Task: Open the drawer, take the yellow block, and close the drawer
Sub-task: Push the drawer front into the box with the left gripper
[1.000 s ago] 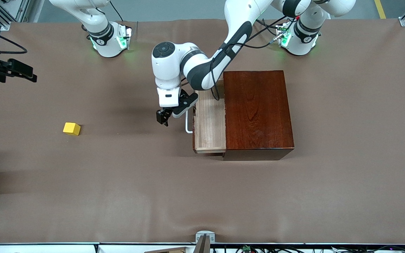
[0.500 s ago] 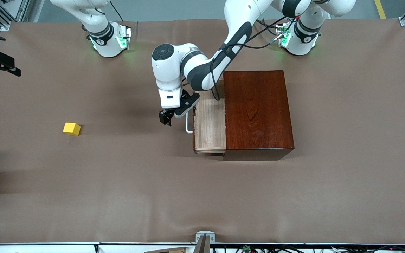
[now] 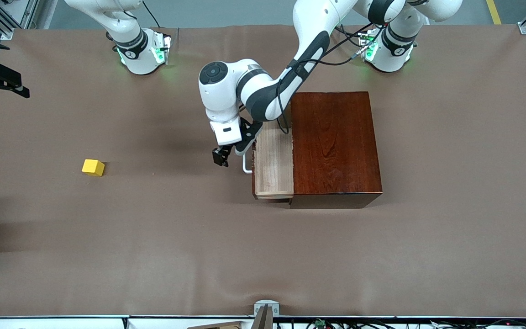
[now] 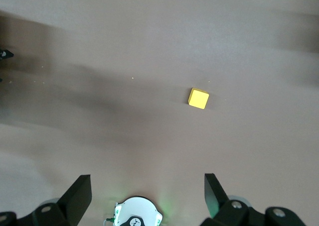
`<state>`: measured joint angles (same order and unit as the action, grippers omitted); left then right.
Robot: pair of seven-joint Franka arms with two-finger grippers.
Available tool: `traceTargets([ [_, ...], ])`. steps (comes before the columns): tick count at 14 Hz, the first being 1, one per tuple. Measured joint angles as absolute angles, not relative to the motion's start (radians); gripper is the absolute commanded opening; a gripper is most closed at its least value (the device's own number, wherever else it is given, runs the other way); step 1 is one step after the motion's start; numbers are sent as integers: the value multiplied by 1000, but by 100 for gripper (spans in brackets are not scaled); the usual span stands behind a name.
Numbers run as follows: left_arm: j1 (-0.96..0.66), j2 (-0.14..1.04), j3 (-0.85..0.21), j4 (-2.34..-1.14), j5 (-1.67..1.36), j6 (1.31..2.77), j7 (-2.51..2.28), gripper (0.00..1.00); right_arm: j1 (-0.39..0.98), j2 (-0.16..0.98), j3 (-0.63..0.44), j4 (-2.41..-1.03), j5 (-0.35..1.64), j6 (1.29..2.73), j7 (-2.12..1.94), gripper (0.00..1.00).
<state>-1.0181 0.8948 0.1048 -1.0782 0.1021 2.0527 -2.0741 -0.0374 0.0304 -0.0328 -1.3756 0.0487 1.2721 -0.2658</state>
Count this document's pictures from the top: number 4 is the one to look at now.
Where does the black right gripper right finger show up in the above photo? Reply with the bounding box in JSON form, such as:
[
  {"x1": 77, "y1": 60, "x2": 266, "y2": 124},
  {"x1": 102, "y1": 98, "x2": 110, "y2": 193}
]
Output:
[{"x1": 204, "y1": 173, "x2": 310, "y2": 226}]

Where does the brown table cloth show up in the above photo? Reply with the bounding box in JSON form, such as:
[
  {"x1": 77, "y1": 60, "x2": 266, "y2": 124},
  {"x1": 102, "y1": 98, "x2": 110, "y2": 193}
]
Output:
[{"x1": 0, "y1": 0, "x2": 319, "y2": 226}]

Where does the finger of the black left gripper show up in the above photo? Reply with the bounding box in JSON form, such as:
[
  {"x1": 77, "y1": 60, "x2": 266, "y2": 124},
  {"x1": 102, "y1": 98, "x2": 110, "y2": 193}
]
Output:
[{"x1": 0, "y1": 48, "x2": 15, "y2": 61}]

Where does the yellow block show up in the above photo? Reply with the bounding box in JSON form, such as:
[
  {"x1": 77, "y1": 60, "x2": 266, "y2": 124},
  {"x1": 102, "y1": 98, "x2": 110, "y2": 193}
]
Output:
[{"x1": 187, "y1": 87, "x2": 210, "y2": 111}]

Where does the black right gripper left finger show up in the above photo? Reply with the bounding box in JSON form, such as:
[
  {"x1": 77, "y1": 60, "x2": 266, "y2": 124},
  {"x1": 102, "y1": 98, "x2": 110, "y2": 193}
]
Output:
[{"x1": 0, "y1": 174, "x2": 92, "y2": 226}]

